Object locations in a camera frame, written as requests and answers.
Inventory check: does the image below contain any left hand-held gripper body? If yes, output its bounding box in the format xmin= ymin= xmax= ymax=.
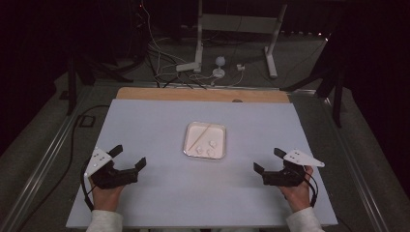
xmin=83 ymin=146 xmax=140 ymax=190

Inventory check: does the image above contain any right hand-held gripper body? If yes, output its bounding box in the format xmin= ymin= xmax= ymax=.
xmin=261 ymin=148 xmax=326 ymax=189

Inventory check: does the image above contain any wooden skewer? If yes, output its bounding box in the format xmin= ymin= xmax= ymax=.
xmin=188 ymin=124 xmax=213 ymax=153

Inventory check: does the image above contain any white square plate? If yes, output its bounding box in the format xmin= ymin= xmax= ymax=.
xmin=182 ymin=121 xmax=227 ymax=160

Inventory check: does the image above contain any person's left hand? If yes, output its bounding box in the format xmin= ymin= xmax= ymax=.
xmin=89 ymin=178 xmax=127 ymax=213

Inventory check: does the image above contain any person's right hand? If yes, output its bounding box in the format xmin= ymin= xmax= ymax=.
xmin=278 ymin=165 xmax=314 ymax=214

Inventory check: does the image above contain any pale blue table sheet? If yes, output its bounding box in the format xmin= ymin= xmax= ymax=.
xmin=65 ymin=98 xmax=339 ymax=229

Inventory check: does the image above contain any black angled stand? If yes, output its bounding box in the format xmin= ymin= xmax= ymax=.
xmin=278 ymin=32 xmax=348 ymax=129

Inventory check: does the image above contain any wooden board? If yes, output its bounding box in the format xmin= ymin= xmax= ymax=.
xmin=115 ymin=86 xmax=291 ymax=104

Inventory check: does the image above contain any black tripod stand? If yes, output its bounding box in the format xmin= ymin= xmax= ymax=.
xmin=65 ymin=47 xmax=147 ymax=117

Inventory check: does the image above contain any white round device on base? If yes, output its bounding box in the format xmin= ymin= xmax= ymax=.
xmin=212 ymin=55 xmax=227 ymax=79

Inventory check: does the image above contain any white power strip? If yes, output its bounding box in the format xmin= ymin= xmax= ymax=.
xmin=175 ymin=61 xmax=201 ymax=73

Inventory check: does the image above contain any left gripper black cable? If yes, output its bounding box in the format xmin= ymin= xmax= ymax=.
xmin=79 ymin=157 xmax=97 ymax=213

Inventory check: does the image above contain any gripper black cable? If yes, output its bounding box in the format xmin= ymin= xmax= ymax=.
xmin=79 ymin=157 xmax=97 ymax=213
xmin=301 ymin=171 xmax=320 ymax=209

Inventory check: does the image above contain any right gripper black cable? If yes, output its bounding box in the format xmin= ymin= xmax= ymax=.
xmin=301 ymin=171 xmax=320 ymax=209

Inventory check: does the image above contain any long black floor cable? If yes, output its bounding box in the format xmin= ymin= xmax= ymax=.
xmin=15 ymin=103 xmax=111 ymax=232

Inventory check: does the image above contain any metal floor rail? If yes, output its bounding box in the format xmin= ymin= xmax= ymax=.
xmin=286 ymin=89 xmax=392 ymax=232
xmin=0 ymin=84 xmax=95 ymax=232

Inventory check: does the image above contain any thin white plug cable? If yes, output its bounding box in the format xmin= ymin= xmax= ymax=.
xmin=210 ymin=70 xmax=245 ymax=88

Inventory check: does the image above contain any black cable bundle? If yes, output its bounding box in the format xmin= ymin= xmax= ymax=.
xmin=146 ymin=47 xmax=208 ymax=90

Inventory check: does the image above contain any long white cable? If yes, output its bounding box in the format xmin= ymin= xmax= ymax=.
xmin=140 ymin=0 xmax=189 ymax=65

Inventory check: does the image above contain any white metal stand frame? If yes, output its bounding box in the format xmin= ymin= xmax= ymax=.
xmin=193 ymin=0 xmax=289 ymax=79

